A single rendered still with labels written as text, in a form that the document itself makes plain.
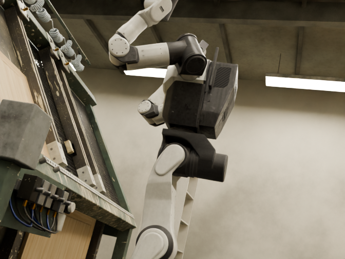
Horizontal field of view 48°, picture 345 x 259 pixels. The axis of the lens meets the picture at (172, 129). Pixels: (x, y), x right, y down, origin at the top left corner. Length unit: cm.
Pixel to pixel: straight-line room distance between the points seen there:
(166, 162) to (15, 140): 59
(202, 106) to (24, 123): 71
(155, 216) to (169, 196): 9
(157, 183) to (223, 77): 51
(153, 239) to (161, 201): 16
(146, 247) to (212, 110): 59
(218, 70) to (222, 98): 13
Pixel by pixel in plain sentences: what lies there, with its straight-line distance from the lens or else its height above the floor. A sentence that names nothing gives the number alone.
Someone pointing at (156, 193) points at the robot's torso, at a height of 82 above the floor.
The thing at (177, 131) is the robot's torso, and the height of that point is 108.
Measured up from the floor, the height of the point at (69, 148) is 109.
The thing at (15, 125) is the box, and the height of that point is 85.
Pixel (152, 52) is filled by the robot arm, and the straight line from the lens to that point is 150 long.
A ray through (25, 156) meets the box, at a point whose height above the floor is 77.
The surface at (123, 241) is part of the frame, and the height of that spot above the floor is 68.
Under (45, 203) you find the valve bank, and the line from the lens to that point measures 160.
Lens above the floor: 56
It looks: 19 degrees up
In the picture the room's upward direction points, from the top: 13 degrees clockwise
